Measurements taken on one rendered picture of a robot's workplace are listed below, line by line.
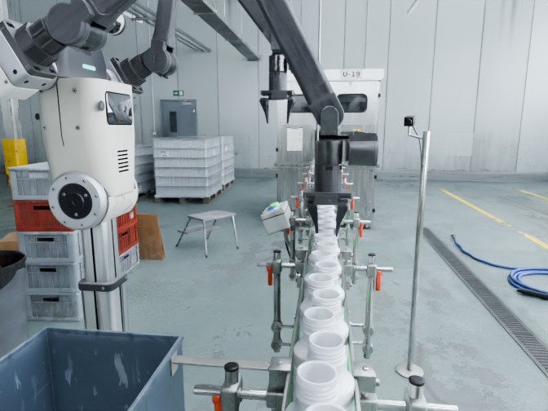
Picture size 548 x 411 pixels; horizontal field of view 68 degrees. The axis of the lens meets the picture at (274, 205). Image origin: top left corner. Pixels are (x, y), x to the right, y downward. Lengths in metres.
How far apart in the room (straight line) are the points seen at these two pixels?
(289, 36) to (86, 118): 0.55
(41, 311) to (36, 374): 2.42
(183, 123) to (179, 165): 4.21
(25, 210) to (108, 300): 2.05
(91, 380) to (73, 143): 0.57
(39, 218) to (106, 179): 2.10
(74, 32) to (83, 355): 0.68
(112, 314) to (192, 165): 6.30
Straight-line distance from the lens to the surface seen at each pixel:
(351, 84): 5.59
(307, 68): 0.85
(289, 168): 5.61
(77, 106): 1.15
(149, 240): 4.45
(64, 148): 1.18
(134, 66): 1.42
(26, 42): 1.04
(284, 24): 0.86
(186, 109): 11.66
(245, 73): 11.36
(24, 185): 3.24
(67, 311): 3.38
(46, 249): 3.28
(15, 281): 2.71
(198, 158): 7.45
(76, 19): 0.97
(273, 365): 0.49
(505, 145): 11.95
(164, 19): 1.42
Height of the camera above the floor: 1.38
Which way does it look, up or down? 11 degrees down
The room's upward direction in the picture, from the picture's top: straight up
